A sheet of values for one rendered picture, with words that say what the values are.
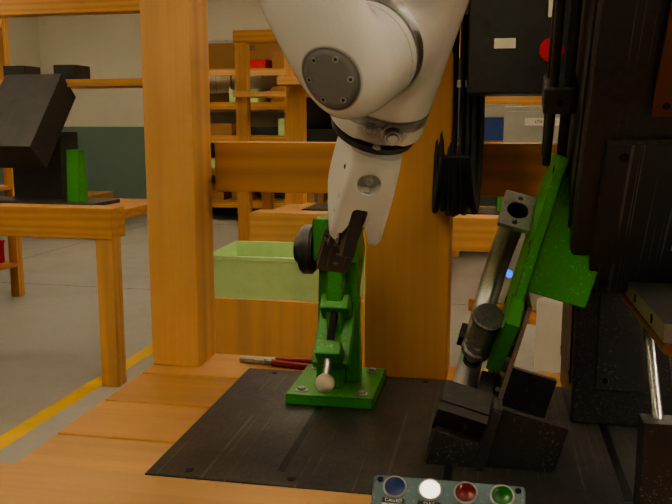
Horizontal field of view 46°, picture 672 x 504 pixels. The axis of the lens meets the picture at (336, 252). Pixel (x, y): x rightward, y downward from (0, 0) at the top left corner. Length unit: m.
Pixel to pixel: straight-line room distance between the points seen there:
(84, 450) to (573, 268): 0.67
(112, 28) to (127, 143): 1.66
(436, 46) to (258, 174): 0.86
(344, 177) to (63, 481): 0.52
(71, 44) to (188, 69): 11.37
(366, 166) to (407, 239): 0.65
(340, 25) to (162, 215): 0.91
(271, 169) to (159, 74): 0.25
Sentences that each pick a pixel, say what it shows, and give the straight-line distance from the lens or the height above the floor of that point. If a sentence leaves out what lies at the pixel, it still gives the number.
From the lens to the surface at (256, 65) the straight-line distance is 10.87.
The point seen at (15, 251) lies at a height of 0.35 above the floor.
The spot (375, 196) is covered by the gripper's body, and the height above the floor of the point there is 1.25.
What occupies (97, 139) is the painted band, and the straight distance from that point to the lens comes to 12.52.
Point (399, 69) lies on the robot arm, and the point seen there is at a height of 1.35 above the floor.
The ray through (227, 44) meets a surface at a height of 2.39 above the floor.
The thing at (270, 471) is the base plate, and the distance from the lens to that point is 0.99.
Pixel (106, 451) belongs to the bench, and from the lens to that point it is 1.13.
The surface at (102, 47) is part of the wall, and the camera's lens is 12.50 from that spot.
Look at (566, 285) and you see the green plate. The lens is 0.96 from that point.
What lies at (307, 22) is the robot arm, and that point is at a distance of 0.57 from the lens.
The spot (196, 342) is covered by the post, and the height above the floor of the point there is 0.93.
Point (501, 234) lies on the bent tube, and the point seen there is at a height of 1.17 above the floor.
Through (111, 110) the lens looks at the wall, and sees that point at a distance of 12.41.
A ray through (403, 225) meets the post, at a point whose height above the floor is 1.14.
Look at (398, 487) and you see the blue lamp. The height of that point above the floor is 0.95.
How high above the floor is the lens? 1.31
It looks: 9 degrees down
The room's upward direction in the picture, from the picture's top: straight up
